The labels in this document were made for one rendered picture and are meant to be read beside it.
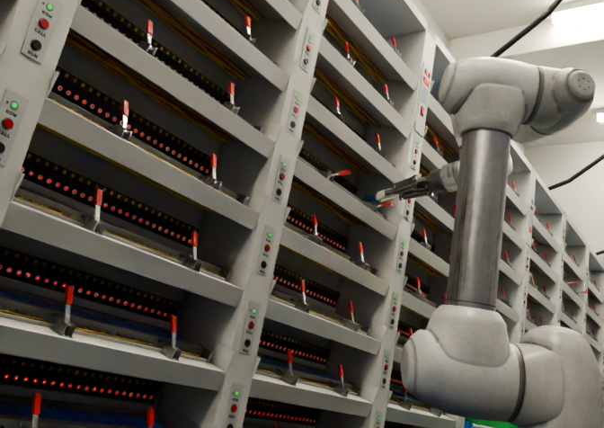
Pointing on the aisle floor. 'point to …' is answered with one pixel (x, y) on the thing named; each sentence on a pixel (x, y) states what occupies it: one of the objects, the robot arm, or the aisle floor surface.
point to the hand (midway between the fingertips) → (386, 195)
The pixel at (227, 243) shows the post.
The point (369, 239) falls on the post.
